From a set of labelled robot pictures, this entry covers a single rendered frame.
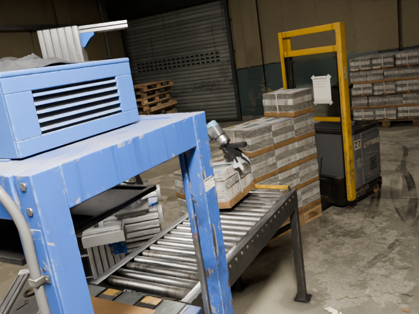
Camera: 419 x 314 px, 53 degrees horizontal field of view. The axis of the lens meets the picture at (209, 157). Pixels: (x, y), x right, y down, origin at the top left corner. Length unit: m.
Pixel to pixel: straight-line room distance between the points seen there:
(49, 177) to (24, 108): 0.25
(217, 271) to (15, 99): 0.84
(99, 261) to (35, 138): 2.19
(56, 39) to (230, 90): 8.25
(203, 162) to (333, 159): 3.41
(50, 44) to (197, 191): 1.82
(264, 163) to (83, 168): 2.86
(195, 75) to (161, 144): 10.16
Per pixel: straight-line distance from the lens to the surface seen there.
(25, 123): 1.08
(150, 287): 1.91
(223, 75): 10.90
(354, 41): 9.87
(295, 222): 2.85
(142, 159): 1.10
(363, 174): 4.73
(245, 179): 2.69
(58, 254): 0.92
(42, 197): 0.88
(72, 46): 2.91
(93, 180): 0.97
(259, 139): 3.63
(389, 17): 9.68
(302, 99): 4.04
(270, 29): 10.39
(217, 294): 1.52
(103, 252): 3.17
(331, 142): 4.63
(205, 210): 1.38
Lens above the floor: 1.72
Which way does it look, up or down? 13 degrees down
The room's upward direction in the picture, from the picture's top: 8 degrees counter-clockwise
